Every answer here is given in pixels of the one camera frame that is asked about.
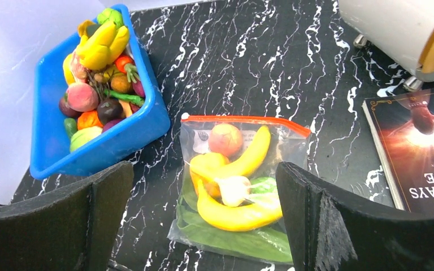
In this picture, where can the green leaf vegetable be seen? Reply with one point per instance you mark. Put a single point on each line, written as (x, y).
(267, 244)

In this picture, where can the yellow bell pepper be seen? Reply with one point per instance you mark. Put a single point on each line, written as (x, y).
(202, 168)

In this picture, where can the white cylindrical container orange lid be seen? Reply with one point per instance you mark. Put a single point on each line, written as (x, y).
(403, 30)

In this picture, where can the purple sweet potato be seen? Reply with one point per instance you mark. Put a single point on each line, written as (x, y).
(138, 89)

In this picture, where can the clear zip top bag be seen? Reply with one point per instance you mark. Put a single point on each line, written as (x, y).
(288, 144)

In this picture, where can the green cucumber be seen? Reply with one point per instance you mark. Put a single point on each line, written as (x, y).
(70, 126)

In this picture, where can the brown kiwi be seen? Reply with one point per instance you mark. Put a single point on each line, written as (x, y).
(120, 84)

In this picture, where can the dark purple plum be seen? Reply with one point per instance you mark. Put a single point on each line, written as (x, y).
(109, 110)

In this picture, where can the yellow banana bunch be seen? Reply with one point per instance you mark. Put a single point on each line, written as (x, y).
(103, 47)

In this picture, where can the yellow lemon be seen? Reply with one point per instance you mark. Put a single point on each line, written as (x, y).
(68, 76)

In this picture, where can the white garlic bulb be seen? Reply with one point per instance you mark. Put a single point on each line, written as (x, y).
(234, 190)

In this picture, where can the pink peach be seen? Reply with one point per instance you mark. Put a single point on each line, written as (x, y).
(81, 97)

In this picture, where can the orange peach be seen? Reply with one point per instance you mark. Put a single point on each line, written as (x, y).
(225, 139)

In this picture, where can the orange carrot green stems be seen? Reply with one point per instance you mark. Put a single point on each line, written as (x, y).
(125, 64)

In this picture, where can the pale green cabbage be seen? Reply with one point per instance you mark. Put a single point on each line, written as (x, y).
(83, 136)

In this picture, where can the dark book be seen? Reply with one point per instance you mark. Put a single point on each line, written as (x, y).
(402, 128)

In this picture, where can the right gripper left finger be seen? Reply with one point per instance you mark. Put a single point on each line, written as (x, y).
(70, 228)

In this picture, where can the orange tangerine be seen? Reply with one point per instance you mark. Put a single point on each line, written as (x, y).
(88, 119)

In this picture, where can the purple red onion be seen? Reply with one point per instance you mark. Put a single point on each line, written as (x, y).
(110, 124)

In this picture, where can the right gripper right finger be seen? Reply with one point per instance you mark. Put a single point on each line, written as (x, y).
(330, 228)

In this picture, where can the green custard apple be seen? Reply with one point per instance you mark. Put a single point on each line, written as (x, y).
(263, 185)

